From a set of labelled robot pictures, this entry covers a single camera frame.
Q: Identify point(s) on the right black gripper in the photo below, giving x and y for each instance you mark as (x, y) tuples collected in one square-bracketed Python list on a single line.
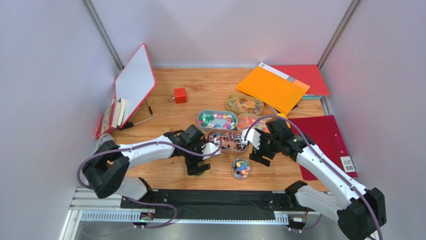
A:
[(263, 152)]

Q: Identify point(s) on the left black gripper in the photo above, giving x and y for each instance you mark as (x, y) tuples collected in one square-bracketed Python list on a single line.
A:
[(192, 166)]

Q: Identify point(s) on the clear glass jar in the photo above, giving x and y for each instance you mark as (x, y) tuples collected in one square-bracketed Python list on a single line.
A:
[(240, 168)]

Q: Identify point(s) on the beige tray of star candies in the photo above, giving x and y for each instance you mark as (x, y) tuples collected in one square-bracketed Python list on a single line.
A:
[(245, 120)]

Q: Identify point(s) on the yellow plastic scoop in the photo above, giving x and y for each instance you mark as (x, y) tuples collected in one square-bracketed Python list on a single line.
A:
[(284, 117)]

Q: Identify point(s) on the grey tray of round candies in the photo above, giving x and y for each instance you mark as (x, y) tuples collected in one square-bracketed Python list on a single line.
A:
[(216, 119)]

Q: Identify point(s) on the gold round lid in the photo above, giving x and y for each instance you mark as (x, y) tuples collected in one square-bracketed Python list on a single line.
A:
[(200, 174)]

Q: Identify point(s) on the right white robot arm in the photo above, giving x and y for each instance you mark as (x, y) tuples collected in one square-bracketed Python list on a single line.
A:
[(359, 211)]

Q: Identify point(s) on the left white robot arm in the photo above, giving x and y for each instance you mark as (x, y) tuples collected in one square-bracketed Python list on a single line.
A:
[(106, 170)]

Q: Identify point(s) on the beige tray of popsicle candies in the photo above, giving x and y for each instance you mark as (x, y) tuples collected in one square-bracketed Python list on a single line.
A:
[(243, 104)]

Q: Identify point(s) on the dark red folder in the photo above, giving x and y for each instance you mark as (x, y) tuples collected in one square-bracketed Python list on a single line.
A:
[(325, 133)]

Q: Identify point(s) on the orange folder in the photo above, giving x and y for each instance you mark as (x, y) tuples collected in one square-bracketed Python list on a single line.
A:
[(275, 88)]

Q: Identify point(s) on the teal book under folder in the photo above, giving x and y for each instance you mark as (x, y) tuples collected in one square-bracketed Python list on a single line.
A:
[(311, 97)]

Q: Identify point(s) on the red cube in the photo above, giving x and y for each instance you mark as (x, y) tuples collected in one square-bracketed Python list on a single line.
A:
[(180, 95)]

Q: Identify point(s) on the metal board stand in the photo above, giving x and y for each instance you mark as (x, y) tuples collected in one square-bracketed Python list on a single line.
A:
[(143, 113)]

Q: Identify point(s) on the clear plastic cup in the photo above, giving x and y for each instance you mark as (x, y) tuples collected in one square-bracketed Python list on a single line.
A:
[(105, 138)]

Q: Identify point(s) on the red folder at back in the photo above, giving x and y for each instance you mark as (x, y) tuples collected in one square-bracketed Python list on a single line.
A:
[(308, 74)]

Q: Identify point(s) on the stack of books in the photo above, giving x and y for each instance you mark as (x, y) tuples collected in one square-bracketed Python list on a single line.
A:
[(112, 117)]

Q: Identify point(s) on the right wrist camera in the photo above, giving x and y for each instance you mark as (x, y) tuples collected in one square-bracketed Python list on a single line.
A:
[(252, 136)]

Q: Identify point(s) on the white board with red frame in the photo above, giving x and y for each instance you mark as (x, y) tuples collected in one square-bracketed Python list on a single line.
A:
[(135, 82)]

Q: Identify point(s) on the aluminium rail frame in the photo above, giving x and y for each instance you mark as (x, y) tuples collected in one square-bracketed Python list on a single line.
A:
[(116, 218)]

